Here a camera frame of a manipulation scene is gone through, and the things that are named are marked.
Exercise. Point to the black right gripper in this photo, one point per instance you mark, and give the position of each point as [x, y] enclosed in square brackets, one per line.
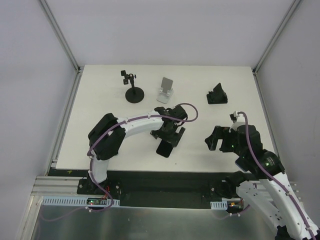
[225, 139]

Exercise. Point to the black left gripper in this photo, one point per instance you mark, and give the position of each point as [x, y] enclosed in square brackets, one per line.
[167, 136]

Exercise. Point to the black smartphone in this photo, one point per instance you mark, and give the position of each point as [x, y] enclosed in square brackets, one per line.
[164, 149]

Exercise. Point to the white folding phone stand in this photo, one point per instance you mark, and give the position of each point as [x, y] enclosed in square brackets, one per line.
[165, 90]

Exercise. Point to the black folding phone stand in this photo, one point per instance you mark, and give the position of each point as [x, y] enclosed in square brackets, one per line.
[217, 96]

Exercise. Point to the black round-base clamp stand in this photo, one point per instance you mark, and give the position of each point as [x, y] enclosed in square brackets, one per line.
[134, 94]

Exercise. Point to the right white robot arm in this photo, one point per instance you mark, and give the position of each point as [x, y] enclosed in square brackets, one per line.
[262, 182]

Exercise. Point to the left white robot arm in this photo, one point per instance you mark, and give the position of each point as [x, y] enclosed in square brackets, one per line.
[106, 138]

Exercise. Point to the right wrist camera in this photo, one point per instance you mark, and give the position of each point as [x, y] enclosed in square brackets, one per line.
[237, 120]

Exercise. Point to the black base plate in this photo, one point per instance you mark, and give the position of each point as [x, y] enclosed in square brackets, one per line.
[152, 189]

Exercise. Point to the right white cable duct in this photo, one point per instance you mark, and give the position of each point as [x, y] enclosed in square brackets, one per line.
[225, 204]

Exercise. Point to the white cable duct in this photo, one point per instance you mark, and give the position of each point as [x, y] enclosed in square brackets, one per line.
[225, 204]
[79, 201]

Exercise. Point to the aluminium frame post left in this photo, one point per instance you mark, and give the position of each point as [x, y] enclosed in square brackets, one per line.
[59, 34]

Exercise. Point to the aluminium frame post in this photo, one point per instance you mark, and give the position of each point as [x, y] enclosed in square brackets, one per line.
[59, 34]
[293, 7]

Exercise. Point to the left white cable duct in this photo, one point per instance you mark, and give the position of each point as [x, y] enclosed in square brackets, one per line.
[79, 201]

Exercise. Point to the aluminium frame post right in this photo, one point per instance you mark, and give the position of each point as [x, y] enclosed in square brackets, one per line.
[293, 7]

